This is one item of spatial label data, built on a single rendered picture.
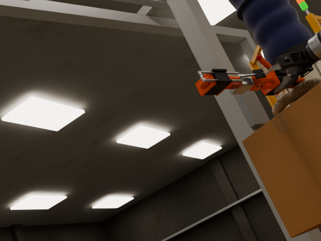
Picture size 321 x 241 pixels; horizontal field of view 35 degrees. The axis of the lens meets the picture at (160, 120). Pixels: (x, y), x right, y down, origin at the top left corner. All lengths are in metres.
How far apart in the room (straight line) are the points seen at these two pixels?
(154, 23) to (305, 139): 3.44
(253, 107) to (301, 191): 1.77
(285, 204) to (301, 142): 0.24
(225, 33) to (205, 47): 2.14
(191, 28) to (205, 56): 0.25
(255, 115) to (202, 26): 0.81
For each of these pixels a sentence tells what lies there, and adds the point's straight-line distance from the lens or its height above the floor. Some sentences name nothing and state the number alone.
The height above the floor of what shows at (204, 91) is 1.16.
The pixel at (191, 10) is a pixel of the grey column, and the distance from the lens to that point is 3.89.
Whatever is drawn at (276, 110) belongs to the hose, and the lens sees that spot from 2.02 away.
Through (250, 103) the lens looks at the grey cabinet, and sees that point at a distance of 3.55.
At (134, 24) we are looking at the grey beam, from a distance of 4.90.
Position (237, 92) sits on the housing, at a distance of 1.76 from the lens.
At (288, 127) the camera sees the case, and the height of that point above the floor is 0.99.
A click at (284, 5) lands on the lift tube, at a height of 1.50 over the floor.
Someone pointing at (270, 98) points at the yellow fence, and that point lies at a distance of 4.05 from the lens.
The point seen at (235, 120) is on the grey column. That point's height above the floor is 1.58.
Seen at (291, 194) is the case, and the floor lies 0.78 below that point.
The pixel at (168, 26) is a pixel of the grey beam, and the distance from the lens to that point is 5.20.
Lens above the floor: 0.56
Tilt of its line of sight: 20 degrees up
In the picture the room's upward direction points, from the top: 24 degrees counter-clockwise
